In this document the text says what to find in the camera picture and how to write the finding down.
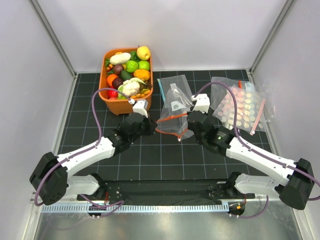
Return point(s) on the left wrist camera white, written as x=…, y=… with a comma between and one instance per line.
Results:
x=139, y=106

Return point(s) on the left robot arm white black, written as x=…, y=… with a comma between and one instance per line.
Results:
x=55, y=176

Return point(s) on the toy cauliflower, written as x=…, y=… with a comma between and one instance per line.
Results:
x=130, y=87

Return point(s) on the orange zipper clear bag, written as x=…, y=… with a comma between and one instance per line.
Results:
x=173, y=117

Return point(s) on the aluminium frame post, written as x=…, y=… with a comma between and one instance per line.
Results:
x=285, y=10
x=52, y=35

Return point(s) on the right aluminium frame post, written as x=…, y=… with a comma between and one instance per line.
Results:
x=285, y=10

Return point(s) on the aluminium frame rail front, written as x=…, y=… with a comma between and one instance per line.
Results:
x=79, y=203

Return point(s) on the yellow toy pear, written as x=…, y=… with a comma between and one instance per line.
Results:
x=143, y=53

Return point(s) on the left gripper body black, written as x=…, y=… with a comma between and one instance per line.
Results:
x=142, y=131

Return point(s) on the clear crumpled plastic bag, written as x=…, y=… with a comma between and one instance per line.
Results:
x=218, y=92

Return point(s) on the white toy radish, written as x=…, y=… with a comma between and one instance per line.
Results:
x=120, y=58

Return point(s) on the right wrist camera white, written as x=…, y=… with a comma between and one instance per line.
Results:
x=201, y=102

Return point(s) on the polka dot zip bag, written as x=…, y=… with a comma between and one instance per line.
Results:
x=244, y=110

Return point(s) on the dark purple toy onion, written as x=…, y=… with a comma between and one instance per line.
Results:
x=117, y=69

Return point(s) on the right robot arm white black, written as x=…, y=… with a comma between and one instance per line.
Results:
x=291, y=181

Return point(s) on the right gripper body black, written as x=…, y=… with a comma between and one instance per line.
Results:
x=199, y=139

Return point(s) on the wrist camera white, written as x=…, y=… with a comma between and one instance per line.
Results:
x=139, y=106
x=201, y=102

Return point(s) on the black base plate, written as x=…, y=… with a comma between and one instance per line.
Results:
x=168, y=192

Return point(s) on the blue zipper clear bag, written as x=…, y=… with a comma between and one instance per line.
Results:
x=180, y=81

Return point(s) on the left aluminium frame post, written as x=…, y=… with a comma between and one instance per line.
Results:
x=52, y=35

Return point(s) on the green toy apple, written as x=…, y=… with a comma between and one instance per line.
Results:
x=144, y=65

